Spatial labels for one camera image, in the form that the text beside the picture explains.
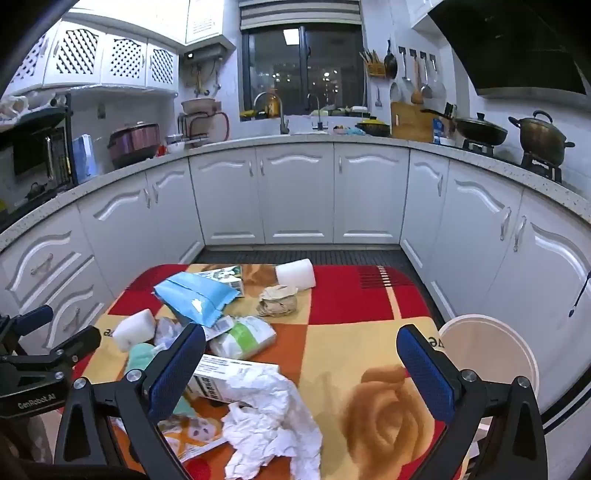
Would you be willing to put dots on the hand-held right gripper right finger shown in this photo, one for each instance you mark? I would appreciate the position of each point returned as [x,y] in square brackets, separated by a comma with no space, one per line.
[425,369]

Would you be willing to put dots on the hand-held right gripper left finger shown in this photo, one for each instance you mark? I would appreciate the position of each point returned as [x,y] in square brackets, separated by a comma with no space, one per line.
[178,369]

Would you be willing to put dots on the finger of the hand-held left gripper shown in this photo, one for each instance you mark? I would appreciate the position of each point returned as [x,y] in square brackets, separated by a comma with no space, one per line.
[78,342]
[37,316]

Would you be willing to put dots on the clear plastic wrap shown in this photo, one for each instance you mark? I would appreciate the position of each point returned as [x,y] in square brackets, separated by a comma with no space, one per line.
[168,332]

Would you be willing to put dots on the teal soft packet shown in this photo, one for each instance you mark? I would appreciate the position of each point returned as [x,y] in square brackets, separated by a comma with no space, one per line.
[138,357]

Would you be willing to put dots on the small white printed box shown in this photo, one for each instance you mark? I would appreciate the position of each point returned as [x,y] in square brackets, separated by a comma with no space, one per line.
[221,369]

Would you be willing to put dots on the white foam block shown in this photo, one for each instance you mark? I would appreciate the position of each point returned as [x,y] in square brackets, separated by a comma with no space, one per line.
[298,274]
[134,330]

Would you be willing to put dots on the printed paper packet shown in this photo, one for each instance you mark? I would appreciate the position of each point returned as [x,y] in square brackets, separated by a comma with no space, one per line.
[198,429]

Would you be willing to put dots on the beige round plastic bin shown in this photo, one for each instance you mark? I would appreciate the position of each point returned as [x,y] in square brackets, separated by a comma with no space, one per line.
[489,350]

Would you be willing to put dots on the white green plastic pouch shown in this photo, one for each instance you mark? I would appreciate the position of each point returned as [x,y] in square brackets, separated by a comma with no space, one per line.
[244,339]

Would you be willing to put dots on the blue snack bag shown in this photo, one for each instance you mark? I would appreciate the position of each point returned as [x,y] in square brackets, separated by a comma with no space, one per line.
[194,295]

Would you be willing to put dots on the green white milk carton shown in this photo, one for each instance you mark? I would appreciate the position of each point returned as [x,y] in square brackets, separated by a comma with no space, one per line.
[226,273]

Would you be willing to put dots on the white tissue paper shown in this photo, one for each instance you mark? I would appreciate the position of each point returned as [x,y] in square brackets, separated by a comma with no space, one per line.
[272,424]

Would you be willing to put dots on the brown paper ball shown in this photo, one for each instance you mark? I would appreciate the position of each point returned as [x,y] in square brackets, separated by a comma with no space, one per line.
[277,302]

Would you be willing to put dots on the colourful checkered printed blanket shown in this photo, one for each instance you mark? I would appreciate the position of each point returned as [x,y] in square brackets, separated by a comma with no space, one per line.
[332,332]

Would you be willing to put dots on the blue carton box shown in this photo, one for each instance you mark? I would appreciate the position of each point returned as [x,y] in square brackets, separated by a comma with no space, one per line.
[83,159]

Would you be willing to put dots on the black microwave oven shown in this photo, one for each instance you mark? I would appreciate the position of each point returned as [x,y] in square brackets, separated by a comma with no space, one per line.
[32,152]

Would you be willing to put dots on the copper coloured rice cooker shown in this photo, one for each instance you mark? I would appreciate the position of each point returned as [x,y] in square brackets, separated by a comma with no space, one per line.
[134,145]

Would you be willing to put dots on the row of white cabinet doors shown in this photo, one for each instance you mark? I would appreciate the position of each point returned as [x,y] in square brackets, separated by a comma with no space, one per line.
[295,194]

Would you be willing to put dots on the white plastic bag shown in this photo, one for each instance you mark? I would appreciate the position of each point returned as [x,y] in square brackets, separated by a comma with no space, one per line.
[16,105]

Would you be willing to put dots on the small white cup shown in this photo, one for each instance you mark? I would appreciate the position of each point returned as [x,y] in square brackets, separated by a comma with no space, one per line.
[175,145]

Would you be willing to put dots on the black gas stove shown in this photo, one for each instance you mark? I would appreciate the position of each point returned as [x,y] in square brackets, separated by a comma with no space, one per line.
[540,171]

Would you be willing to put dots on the blue white seasoning box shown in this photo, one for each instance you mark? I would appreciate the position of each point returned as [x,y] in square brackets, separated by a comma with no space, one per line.
[441,130]

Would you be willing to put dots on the black wok with lid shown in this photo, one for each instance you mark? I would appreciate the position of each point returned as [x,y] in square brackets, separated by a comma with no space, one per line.
[480,129]

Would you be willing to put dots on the wooden cutting board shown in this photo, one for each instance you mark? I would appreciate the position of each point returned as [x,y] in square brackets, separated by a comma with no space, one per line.
[408,122]

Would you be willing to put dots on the black pot yellow lid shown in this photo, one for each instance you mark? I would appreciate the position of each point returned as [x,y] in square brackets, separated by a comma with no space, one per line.
[373,127]

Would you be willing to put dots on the bronze cooking pot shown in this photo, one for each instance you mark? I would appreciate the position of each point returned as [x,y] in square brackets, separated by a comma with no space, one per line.
[540,138]

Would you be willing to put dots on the beige ceramic pot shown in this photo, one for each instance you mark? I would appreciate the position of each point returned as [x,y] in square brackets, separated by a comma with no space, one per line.
[198,106]

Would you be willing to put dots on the tall metal faucet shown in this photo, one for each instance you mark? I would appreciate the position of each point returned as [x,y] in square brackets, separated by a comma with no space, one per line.
[284,124]

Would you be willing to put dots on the white lattice upper cabinets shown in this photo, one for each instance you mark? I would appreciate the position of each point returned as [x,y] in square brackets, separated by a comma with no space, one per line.
[115,60]

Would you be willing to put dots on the small metal faucet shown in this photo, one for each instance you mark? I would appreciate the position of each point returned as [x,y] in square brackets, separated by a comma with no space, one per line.
[321,120]

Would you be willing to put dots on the wooden spatula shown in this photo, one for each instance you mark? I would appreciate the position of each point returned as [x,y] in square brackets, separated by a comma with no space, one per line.
[417,96]

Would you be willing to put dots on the metal skimmer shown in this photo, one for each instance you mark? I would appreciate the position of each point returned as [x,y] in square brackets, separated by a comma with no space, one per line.
[427,88]

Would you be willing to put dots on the yellow bottle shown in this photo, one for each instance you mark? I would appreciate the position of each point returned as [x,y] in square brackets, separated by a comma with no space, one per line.
[272,104]

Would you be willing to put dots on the metal ladle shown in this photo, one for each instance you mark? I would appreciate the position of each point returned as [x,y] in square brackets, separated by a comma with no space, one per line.
[405,79]

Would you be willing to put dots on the yellow knife rack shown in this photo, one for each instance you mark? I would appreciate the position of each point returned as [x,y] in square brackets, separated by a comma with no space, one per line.
[375,68]

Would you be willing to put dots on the black hanging frying pan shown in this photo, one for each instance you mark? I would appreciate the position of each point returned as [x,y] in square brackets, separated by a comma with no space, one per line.
[390,64]

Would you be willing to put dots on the dark kitchen window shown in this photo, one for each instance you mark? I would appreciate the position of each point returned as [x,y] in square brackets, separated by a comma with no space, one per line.
[323,69]

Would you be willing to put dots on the white water heater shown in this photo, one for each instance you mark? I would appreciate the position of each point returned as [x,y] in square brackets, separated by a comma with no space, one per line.
[207,48]

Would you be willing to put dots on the black range hood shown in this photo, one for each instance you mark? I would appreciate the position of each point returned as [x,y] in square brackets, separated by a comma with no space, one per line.
[508,41]

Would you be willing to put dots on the striped roman blind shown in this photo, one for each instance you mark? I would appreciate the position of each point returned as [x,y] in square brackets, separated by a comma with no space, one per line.
[300,14]

